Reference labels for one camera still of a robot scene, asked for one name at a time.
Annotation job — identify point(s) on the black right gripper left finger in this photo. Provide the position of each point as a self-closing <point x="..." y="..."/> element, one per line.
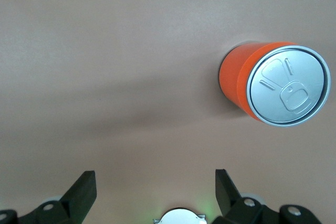
<point x="52" y="211"/>

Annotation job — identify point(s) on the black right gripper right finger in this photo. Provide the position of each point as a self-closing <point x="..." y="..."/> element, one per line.
<point x="249" y="213"/>

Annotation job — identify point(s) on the orange can with silver lid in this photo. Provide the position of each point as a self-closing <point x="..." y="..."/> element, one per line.
<point x="288" y="90"/>

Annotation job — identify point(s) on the brown table cover sheet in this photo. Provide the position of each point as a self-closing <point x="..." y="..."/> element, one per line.
<point x="105" y="64"/>

